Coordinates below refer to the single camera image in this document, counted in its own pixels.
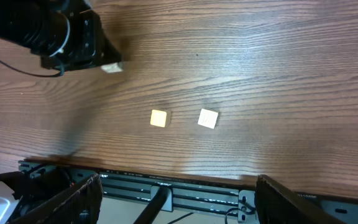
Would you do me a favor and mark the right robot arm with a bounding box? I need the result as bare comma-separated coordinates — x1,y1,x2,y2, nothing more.
0,167,340,223

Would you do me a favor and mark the wooden letter B block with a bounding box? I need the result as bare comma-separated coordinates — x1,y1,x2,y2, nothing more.
150,110,171,128

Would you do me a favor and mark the wooden letter E block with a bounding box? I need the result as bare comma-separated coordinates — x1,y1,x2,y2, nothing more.
198,108,219,129

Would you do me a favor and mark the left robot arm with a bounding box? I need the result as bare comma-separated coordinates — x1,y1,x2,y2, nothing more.
0,0,123,77

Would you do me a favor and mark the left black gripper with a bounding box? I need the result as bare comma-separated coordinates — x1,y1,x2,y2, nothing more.
40,0,122,71

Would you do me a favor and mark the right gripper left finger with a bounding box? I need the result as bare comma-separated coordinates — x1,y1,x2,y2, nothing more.
9,174,103,224

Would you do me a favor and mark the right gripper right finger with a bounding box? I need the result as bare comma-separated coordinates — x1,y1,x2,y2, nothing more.
255,175,343,224

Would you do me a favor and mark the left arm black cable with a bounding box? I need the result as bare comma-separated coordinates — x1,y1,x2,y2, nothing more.
0,32,65,78

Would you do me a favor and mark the yellow block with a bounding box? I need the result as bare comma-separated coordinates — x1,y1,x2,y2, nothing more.
101,62,124,73

